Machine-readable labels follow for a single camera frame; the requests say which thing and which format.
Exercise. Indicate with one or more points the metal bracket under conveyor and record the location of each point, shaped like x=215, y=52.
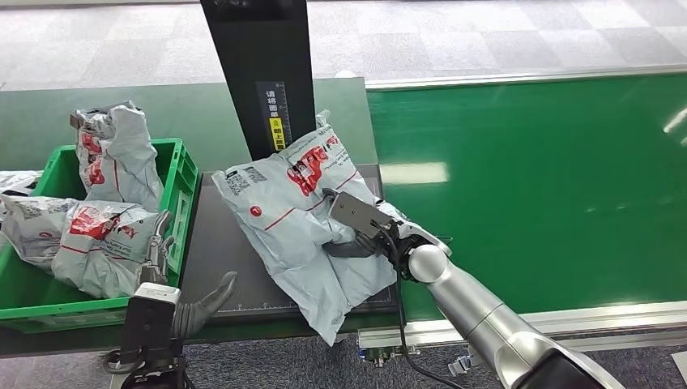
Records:
x=382, y=354

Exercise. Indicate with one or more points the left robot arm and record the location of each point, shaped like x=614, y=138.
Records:
x=155, y=378

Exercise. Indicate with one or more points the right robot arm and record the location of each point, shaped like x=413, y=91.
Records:
x=483, y=317

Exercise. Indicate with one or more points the dark grey scanner platform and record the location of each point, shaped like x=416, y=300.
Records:
x=225, y=252

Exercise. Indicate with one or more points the black scanner post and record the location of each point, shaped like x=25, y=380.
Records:
x=252, y=48

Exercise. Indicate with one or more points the green plastic crate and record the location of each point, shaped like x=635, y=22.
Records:
x=182, y=215

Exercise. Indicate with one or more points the green conveyor belt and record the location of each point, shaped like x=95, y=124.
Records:
x=536, y=188

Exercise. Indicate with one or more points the ruler label with yellow sticker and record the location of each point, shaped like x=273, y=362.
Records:
x=275, y=107

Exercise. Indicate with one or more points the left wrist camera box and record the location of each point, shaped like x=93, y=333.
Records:
x=147, y=327

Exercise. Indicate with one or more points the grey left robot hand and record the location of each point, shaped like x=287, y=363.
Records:
x=206, y=303

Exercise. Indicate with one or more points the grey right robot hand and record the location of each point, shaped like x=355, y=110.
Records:
x=418, y=233

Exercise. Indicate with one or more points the aluminium conveyor side rail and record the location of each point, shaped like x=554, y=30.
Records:
x=510, y=79
x=617, y=319

